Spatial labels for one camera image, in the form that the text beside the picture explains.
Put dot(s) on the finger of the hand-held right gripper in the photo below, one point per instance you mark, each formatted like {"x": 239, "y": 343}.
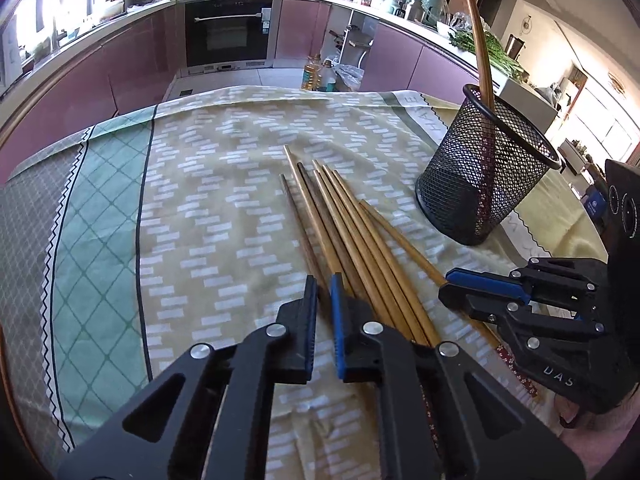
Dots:
{"x": 480, "y": 282}
{"x": 470, "y": 302}

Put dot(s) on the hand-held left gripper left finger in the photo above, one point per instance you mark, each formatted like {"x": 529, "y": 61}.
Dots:
{"x": 311, "y": 320}

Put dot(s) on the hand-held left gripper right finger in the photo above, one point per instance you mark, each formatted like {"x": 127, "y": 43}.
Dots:
{"x": 337, "y": 330}

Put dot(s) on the black mesh utensil holder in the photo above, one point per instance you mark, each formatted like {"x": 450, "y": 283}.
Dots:
{"x": 460, "y": 200}

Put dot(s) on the bunch of wooden chopsticks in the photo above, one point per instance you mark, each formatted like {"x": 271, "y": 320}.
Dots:
{"x": 350, "y": 240}

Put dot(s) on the long brown chopstick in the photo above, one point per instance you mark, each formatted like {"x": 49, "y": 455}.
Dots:
{"x": 482, "y": 50}

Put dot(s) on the person's right forearm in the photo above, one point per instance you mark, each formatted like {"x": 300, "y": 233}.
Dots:
{"x": 615, "y": 440}

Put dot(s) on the patterned yellow green tablecloth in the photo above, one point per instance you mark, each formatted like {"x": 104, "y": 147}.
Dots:
{"x": 200, "y": 210}

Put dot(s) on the white box appliance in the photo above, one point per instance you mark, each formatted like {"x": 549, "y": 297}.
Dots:
{"x": 530, "y": 102}

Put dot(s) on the green leafy vegetables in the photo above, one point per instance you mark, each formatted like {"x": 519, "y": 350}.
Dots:
{"x": 500, "y": 55}

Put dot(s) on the purple kitchen cabinets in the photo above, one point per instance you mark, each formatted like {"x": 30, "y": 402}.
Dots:
{"x": 100, "y": 80}
{"x": 400, "y": 55}

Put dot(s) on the round ceiling lamp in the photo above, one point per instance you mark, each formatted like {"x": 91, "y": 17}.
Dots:
{"x": 616, "y": 82}

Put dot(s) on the clear plastic bag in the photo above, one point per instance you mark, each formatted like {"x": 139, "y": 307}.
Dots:
{"x": 349, "y": 77}

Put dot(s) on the open storage shelf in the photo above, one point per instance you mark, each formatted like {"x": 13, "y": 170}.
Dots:
{"x": 352, "y": 45}

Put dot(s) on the steel kettle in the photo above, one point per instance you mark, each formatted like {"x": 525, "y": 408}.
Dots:
{"x": 413, "y": 10}

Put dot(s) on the mint green bag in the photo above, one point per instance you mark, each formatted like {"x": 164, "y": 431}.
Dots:
{"x": 430, "y": 2}

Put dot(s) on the black built-in oven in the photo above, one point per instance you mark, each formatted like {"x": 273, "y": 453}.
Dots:
{"x": 225, "y": 35}

